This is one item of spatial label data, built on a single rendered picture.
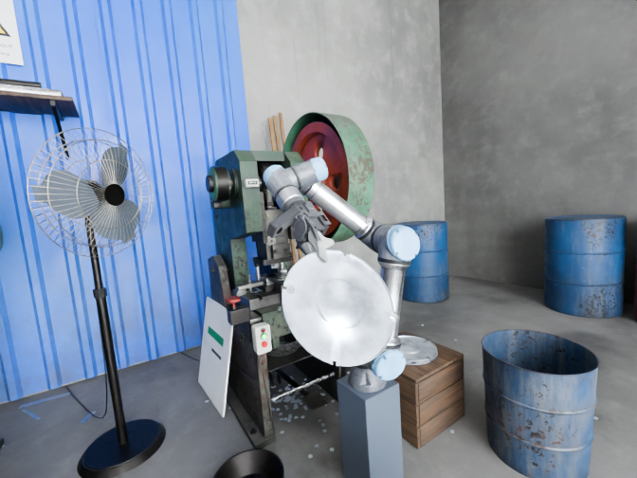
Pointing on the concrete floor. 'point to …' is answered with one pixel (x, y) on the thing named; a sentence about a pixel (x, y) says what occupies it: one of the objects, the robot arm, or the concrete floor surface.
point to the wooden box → (431, 395)
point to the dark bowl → (252, 465)
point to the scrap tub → (539, 402)
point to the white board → (215, 354)
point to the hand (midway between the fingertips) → (320, 259)
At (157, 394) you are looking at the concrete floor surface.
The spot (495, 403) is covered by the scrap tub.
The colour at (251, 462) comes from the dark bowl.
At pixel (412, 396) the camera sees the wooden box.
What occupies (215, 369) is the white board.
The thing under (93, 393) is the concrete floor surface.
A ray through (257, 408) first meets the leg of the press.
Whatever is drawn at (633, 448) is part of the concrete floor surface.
